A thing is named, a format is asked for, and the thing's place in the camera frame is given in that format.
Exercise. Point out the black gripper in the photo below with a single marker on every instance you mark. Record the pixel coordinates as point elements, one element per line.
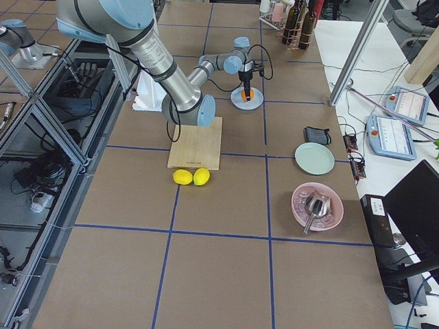
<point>245,75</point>

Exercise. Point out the orange mandarin fruit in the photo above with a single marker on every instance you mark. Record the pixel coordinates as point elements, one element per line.
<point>247,95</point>

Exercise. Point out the light blue plate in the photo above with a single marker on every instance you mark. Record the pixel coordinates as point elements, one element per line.
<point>239,99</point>

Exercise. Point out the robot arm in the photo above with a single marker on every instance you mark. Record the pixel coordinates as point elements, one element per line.
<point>131,24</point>
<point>15,36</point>

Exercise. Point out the light green plate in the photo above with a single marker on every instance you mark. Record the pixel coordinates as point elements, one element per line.
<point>314,158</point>

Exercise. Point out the dark green wine bottle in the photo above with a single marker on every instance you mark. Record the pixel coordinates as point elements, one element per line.
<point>290,24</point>

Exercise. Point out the bamboo cutting board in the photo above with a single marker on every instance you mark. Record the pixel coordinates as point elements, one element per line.
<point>197,146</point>

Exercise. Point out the folded grey cloth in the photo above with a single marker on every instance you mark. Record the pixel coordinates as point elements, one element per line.
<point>317,135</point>

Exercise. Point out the white cup on rack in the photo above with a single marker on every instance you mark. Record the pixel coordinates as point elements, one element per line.
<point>264,7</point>

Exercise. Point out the upper yellow lemon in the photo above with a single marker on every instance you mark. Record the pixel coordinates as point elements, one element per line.
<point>201,176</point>

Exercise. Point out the yellow lemon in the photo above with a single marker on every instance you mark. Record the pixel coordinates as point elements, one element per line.
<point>182,177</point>
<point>201,176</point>

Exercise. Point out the lower yellow lemon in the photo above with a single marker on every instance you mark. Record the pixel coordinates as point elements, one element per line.
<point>182,177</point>

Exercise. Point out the pink bowl with ice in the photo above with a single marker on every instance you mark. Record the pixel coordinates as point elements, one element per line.
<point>326,222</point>

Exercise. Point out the steel ice scoop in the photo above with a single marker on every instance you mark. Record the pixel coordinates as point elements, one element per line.
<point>316,206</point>

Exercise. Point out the near teach pendant tablet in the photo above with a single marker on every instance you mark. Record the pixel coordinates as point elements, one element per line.
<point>390,138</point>

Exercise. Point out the teach pendant tablet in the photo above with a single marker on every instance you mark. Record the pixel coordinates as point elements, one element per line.
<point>390,138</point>
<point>410,105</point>

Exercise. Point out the far teach pendant tablet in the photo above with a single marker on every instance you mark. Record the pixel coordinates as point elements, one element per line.
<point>410,105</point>

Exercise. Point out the green tipped grabber stick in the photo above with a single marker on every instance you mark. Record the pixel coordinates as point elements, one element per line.
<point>392,114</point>

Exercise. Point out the black computer box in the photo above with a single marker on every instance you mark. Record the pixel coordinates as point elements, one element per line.
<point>383,234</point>

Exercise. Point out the black monitor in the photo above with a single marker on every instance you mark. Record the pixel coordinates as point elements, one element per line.
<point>413,206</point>

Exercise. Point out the copper wire bottle rack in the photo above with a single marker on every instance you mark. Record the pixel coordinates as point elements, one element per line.
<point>298,30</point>

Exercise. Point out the aluminium frame post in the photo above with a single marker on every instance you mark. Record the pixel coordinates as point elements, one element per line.
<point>359,45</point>

